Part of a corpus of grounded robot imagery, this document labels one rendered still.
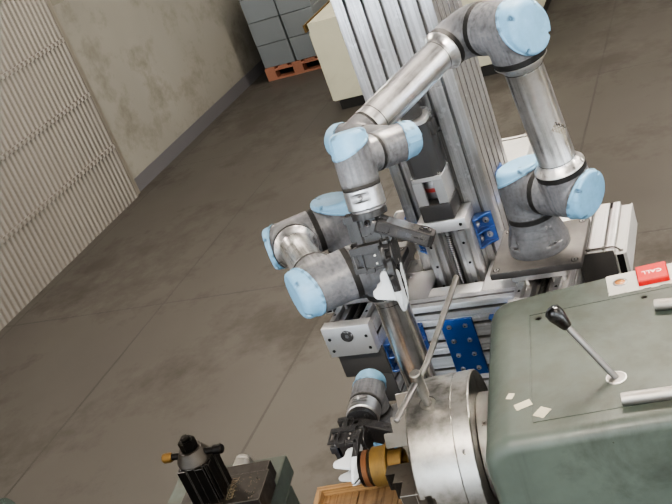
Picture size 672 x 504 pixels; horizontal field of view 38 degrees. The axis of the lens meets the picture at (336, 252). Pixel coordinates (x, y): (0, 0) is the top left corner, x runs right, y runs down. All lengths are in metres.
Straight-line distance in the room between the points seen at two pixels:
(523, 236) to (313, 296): 0.58
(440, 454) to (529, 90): 0.80
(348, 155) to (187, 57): 7.47
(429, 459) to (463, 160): 0.94
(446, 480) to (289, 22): 8.10
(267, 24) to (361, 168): 8.00
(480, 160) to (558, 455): 1.03
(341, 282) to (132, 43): 6.63
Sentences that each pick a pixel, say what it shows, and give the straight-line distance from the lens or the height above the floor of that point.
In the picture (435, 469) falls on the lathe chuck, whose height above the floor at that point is 1.16.
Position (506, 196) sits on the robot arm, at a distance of 2.34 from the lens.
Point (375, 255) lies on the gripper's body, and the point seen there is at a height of 1.51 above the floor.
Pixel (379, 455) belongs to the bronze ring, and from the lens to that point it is 1.99.
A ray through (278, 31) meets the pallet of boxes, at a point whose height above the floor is 0.46.
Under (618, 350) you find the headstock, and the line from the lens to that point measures 1.84.
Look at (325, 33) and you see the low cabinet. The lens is 7.96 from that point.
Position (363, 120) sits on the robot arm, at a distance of 1.98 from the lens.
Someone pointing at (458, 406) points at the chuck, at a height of 1.23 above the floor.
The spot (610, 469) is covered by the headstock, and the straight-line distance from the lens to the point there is 1.72.
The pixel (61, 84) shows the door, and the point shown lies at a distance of 7.63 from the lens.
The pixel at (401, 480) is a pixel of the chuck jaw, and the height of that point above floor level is 1.10.
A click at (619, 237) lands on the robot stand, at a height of 1.07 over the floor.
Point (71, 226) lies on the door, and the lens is 7.38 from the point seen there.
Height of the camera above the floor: 2.29
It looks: 24 degrees down
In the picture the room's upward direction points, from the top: 21 degrees counter-clockwise
